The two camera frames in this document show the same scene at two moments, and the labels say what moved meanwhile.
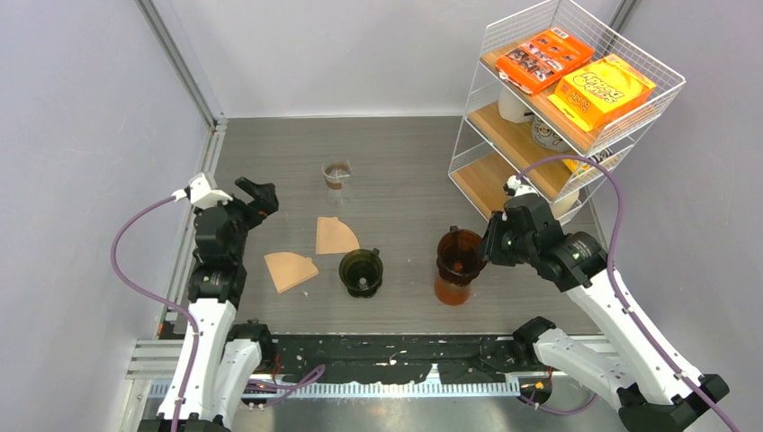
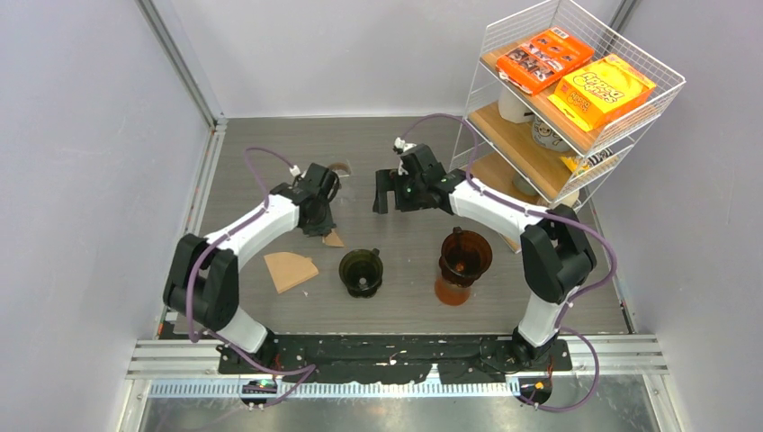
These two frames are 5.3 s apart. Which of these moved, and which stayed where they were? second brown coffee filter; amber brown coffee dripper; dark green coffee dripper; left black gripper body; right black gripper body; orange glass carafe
Moved: left black gripper body; right black gripper body
Stayed: amber brown coffee dripper; orange glass carafe; dark green coffee dripper; second brown coffee filter
